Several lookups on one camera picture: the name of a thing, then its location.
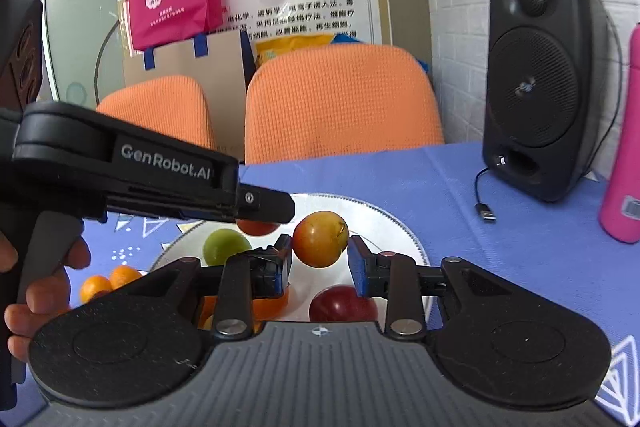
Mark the yellow plastic bag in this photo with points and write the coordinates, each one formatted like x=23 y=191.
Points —
x=280 y=47

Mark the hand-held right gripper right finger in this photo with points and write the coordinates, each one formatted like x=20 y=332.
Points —
x=354 y=264

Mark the blue printed tablecloth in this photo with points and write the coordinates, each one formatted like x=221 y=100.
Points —
x=525 y=257

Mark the pinkish red plum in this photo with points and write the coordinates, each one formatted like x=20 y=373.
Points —
x=257 y=228

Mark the small orange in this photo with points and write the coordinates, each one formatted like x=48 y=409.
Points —
x=95 y=287
x=125 y=276

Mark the dark red plum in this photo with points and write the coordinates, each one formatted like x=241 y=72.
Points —
x=342 y=304

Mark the white plate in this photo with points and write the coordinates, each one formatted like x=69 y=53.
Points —
x=385 y=237

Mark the pink water bottle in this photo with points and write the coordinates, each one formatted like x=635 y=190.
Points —
x=622 y=182

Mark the yellow red plum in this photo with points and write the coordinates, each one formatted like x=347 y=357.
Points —
x=320 y=239

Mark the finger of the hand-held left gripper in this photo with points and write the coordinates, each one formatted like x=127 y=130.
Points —
x=265 y=204

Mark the black speaker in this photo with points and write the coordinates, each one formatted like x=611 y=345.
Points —
x=540 y=82

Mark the orange fabric chair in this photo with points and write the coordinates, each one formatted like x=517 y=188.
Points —
x=160 y=112
x=340 y=107

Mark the person's left hand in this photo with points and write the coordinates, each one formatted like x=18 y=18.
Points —
x=47 y=292

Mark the large green apple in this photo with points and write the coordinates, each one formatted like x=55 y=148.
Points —
x=222 y=247

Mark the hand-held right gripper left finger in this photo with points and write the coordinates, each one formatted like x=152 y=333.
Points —
x=287 y=264

